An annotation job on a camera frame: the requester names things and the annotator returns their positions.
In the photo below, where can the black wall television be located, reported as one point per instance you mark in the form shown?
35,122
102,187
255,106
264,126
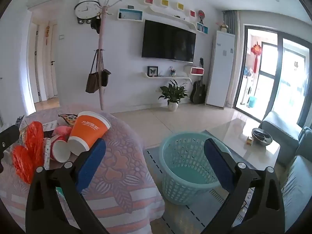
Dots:
168,41

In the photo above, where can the small red wall cube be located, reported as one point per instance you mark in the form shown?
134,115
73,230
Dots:
192,13

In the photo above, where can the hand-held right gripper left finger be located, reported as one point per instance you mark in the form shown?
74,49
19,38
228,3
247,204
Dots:
90,165

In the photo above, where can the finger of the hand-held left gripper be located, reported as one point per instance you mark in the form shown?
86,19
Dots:
8,136

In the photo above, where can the dark ashtray bowl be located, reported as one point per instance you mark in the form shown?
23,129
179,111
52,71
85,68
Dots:
262,136

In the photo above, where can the panda wall clock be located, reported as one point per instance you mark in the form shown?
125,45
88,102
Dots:
85,9

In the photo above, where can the grey curtain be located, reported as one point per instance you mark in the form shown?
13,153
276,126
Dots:
230,20

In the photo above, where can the teal bucket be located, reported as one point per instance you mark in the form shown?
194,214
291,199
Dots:
252,102

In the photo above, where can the pink coat rack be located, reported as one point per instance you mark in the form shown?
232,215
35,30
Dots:
100,43

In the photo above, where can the glass coffee table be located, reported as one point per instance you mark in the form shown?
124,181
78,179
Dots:
238,131

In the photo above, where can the grey patterned rug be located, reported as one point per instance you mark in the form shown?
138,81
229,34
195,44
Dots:
153,160

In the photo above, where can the white standing air conditioner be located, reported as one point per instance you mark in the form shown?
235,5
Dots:
219,73

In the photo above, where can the orange cartoon snack packet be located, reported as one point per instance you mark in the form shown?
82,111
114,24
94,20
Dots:
69,119

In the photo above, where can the pink floral blanket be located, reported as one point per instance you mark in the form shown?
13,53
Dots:
121,165

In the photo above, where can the white narrow box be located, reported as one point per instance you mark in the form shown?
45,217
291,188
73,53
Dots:
47,153

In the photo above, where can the light blue plastic basket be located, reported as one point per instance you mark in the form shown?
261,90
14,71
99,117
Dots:
187,175

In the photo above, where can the red plastic bag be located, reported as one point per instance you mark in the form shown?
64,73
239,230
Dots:
26,151

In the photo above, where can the yellow wall cube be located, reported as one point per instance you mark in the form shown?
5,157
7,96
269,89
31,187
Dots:
180,5
165,2

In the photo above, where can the long curved white wall shelf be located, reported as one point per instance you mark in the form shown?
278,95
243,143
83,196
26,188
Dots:
170,15

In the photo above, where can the red and white paper cup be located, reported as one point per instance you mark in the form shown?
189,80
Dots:
59,151

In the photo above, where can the low curved white shelf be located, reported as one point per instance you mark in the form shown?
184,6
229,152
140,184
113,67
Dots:
168,77

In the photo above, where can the artificial flowers in pot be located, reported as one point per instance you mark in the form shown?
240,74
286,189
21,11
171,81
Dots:
223,26

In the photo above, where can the white washing machine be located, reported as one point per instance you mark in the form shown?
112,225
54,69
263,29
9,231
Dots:
249,89

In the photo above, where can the black hanging pouch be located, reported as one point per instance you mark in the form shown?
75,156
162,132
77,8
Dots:
95,24

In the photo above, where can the red knot hanging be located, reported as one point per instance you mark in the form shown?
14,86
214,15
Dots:
256,50

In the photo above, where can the orange paper cup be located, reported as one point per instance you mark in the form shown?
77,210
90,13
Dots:
89,131

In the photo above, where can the small blue box shelf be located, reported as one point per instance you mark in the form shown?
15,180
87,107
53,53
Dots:
201,28

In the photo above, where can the grey green sofa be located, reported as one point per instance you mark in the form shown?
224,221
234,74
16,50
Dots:
299,175

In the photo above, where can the small figurine vase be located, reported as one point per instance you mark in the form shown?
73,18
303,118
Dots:
172,72

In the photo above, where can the sliding glass door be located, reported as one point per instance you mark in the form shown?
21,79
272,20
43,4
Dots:
290,78

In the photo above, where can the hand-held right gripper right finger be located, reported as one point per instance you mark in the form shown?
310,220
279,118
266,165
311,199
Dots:
219,165

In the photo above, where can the black acoustic guitar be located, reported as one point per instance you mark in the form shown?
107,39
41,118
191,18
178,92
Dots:
198,92

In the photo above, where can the brown tote bag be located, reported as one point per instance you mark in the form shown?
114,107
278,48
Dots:
92,82

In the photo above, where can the white hallway door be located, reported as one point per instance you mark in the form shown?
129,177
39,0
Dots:
54,61

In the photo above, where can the white box shelf blue inside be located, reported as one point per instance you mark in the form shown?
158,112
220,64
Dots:
130,14

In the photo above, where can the small orange box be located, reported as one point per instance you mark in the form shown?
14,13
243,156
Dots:
249,141

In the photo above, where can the red and white box shelf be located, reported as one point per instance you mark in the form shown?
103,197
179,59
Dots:
196,71

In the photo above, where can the red round fan ornament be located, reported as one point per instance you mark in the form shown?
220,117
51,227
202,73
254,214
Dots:
201,14

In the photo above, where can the small black shoulder bag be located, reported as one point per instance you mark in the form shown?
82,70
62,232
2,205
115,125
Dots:
105,78

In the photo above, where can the butterfly picture frame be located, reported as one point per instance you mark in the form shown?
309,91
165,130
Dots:
152,71

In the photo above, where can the red hallway hanging ornament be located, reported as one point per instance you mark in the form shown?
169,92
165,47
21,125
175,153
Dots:
47,33

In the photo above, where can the pink wrapper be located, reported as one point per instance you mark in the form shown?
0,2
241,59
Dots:
62,130

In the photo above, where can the potted green plant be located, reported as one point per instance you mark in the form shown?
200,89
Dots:
173,93

